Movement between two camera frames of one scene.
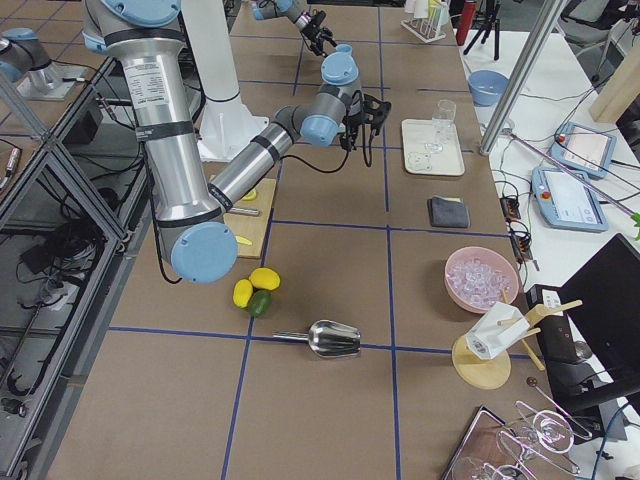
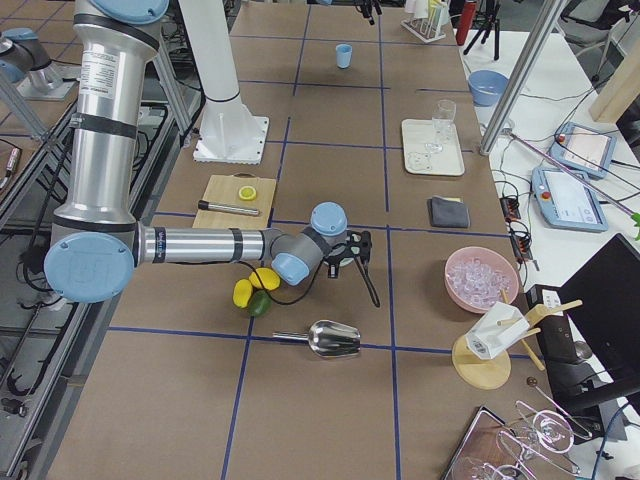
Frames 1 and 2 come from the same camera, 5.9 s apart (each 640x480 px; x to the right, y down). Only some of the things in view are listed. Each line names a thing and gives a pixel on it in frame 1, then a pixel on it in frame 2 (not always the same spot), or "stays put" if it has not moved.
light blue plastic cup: x=344 y=48 stays put
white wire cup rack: x=425 y=28 stays put
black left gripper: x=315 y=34 to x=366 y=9
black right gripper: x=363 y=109 to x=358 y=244
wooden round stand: x=488 y=373 stays put
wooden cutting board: x=253 y=228 stays put
